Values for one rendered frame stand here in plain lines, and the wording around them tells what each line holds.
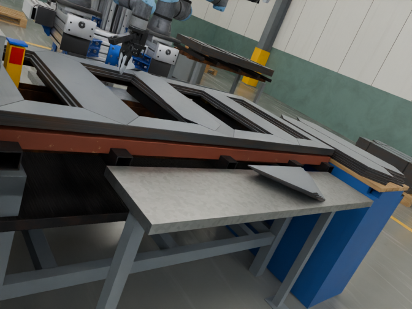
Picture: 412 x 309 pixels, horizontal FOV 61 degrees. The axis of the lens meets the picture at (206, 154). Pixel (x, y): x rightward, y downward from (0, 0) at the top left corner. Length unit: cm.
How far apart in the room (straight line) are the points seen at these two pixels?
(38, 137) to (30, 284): 52
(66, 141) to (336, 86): 884
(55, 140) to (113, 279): 41
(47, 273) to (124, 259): 36
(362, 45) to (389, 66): 91
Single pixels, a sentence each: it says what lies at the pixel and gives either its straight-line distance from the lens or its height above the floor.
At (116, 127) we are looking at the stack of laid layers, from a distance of 101.
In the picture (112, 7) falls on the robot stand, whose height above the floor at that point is 108.
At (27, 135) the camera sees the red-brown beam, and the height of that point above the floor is 79.
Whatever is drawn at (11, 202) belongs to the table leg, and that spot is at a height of 60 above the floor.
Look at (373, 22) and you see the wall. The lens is 957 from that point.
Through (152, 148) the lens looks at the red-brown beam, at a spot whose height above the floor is 78.
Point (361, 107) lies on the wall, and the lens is 906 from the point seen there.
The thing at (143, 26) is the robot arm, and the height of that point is 108.
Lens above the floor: 118
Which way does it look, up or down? 19 degrees down
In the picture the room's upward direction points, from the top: 22 degrees clockwise
